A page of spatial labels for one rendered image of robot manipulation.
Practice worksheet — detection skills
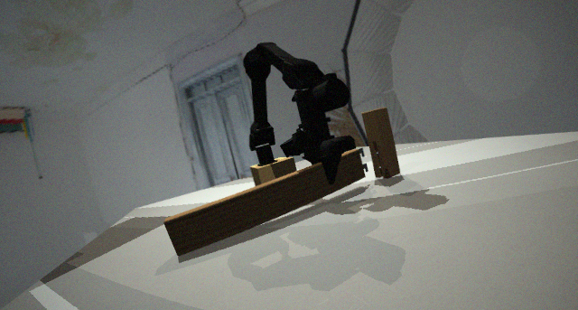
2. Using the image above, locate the brown wooden rail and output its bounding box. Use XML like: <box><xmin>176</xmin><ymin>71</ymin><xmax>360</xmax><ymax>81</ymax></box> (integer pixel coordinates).
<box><xmin>164</xmin><ymin>147</ymin><xmax>368</xmax><ymax>256</ymax></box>

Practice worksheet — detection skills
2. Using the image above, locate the brown wooden post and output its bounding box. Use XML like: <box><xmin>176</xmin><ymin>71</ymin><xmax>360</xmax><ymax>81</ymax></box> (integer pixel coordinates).
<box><xmin>361</xmin><ymin>108</ymin><xmax>400</xmax><ymax>179</ymax></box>

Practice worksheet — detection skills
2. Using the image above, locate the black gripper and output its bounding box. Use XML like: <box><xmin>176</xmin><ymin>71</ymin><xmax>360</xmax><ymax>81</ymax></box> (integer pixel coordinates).
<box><xmin>298</xmin><ymin>113</ymin><xmax>356</xmax><ymax>184</ymax></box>

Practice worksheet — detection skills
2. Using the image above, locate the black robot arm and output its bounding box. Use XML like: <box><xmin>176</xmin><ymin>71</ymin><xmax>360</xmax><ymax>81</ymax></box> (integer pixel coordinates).
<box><xmin>243</xmin><ymin>42</ymin><xmax>350</xmax><ymax>166</ymax></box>

